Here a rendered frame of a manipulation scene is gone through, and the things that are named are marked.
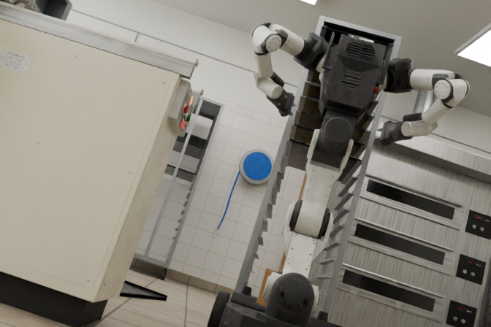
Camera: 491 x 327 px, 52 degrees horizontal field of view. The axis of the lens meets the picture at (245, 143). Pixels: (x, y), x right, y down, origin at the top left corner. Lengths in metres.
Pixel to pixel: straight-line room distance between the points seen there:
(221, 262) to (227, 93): 1.94
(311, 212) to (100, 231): 0.96
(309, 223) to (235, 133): 3.76
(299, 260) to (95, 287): 0.89
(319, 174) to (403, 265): 2.94
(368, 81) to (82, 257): 1.33
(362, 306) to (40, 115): 3.80
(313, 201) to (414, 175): 3.06
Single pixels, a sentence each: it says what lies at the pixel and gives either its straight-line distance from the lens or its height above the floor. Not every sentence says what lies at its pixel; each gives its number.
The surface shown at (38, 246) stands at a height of 0.19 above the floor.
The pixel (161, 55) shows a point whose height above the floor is 0.88.
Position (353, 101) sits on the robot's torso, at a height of 1.11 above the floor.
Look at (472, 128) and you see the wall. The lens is 6.81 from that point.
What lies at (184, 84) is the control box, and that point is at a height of 0.82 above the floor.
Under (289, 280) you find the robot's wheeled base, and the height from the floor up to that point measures 0.32.
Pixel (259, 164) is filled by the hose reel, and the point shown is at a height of 1.47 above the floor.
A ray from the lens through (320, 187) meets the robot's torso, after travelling 2.24.
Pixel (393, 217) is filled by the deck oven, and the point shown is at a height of 1.22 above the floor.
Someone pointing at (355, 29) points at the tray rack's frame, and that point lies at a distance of 3.06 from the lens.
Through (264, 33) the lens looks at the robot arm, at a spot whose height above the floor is 1.26.
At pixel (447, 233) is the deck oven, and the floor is 1.23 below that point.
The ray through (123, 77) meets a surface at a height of 0.77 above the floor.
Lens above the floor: 0.30
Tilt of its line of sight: 14 degrees up
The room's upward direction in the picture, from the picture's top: 18 degrees clockwise
